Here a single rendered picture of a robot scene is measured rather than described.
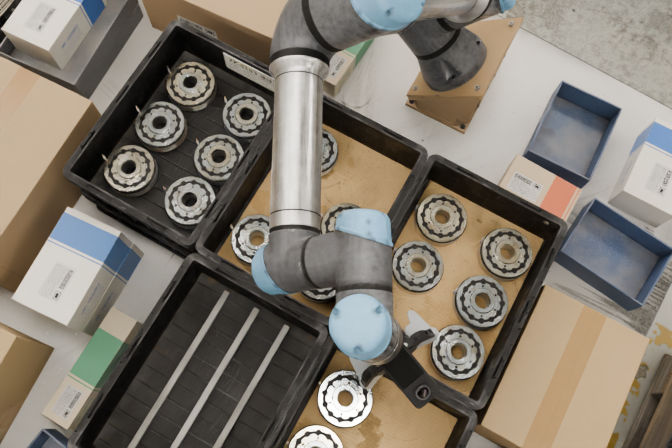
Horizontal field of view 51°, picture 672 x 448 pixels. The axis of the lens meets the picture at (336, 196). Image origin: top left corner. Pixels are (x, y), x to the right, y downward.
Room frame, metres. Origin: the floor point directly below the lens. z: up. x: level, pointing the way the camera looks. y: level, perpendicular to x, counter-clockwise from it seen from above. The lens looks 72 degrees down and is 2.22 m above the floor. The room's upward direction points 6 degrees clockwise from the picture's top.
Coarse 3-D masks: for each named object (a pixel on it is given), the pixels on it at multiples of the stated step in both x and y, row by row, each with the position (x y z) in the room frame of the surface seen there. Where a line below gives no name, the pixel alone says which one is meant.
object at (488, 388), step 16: (432, 160) 0.52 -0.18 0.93; (448, 160) 0.52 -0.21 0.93; (464, 176) 0.49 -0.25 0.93; (480, 176) 0.50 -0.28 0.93; (416, 192) 0.45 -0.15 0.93; (496, 192) 0.47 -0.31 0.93; (400, 208) 0.42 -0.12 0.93; (528, 208) 0.44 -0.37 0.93; (560, 224) 0.41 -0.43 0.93; (560, 240) 0.38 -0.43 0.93; (544, 272) 0.32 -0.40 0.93; (528, 304) 0.25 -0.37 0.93; (512, 336) 0.19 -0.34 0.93; (496, 368) 0.14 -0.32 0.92; (464, 400) 0.07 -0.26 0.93; (480, 400) 0.08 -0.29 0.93
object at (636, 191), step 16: (656, 128) 0.70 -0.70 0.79; (640, 144) 0.67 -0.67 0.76; (656, 144) 0.67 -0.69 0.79; (640, 160) 0.62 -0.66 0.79; (656, 160) 0.63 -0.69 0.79; (624, 176) 0.60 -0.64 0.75; (640, 176) 0.59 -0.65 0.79; (656, 176) 0.59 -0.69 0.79; (624, 192) 0.55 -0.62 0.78; (640, 192) 0.55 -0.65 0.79; (656, 192) 0.55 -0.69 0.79; (624, 208) 0.53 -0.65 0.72; (640, 208) 0.53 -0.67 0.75; (656, 208) 0.52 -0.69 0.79; (656, 224) 0.50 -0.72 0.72
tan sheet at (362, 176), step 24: (360, 144) 0.58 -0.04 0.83; (336, 168) 0.52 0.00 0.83; (360, 168) 0.53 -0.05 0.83; (384, 168) 0.53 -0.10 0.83; (408, 168) 0.54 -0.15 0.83; (264, 192) 0.45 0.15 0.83; (336, 192) 0.47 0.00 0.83; (360, 192) 0.47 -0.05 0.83; (384, 192) 0.48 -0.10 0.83; (240, 264) 0.30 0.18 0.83
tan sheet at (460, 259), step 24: (432, 192) 0.49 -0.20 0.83; (480, 216) 0.45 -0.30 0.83; (408, 240) 0.38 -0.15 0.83; (528, 240) 0.41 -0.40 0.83; (456, 264) 0.34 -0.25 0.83; (456, 288) 0.29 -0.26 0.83; (504, 288) 0.30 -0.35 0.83; (432, 312) 0.24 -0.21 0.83; (480, 336) 0.20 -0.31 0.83; (456, 384) 0.11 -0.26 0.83
